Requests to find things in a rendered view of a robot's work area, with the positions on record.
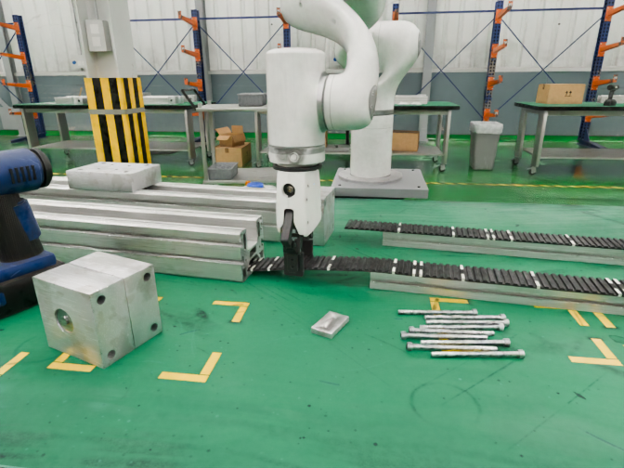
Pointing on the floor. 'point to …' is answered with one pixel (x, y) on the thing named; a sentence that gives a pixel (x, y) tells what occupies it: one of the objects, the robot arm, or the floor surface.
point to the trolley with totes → (222, 172)
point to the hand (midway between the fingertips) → (299, 257)
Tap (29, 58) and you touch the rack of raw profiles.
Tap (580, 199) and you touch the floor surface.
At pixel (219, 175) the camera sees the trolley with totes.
